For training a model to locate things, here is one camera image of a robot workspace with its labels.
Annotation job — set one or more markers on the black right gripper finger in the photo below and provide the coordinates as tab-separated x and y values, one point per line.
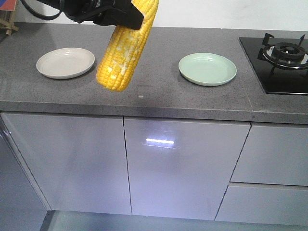
118	13

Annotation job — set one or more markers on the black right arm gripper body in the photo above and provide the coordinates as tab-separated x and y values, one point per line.
76	10

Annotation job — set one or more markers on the wooden folding rack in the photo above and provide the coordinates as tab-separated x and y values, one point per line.
7	22

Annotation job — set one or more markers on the grey lower cabinet door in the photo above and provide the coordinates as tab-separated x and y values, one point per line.
79	163

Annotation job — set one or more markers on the grey cabinet door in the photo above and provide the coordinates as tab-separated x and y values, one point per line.
181	168
79	163

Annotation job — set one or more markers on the grey middle cabinet door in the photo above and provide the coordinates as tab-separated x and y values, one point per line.
181	168

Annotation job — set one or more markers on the black gas stove top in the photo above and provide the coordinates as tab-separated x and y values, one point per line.
281	64

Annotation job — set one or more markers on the grey upper drawer front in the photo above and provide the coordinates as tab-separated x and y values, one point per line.
274	154

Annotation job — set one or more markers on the grey drawer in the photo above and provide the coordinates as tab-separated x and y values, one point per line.
274	154
264	204

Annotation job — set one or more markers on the grey lower drawer front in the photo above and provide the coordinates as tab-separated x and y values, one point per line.
264	204

